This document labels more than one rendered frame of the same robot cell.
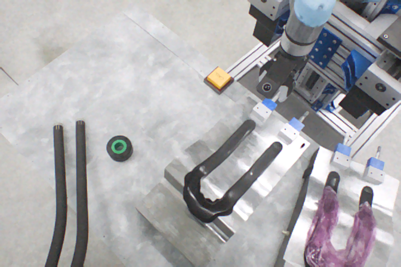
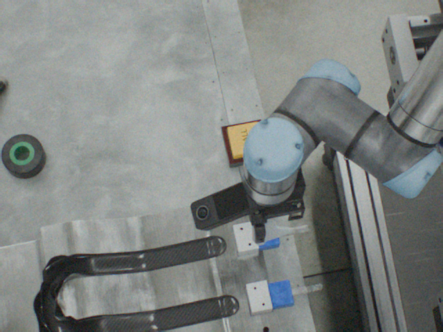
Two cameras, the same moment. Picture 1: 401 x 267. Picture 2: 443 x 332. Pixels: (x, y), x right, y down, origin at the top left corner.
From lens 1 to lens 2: 0.75 m
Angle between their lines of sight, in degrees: 16
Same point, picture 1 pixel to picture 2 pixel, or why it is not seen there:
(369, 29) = not seen: outside the picture
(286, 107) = (432, 255)
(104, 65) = (95, 11)
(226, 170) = (125, 288)
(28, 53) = not seen: outside the picture
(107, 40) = not seen: outside the picture
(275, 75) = (223, 203)
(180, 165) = (62, 238)
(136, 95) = (107, 88)
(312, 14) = (251, 162)
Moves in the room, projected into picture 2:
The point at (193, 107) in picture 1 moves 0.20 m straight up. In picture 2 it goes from (174, 161) to (167, 122)
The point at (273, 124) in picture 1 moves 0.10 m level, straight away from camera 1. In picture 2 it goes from (250, 270) to (303, 248)
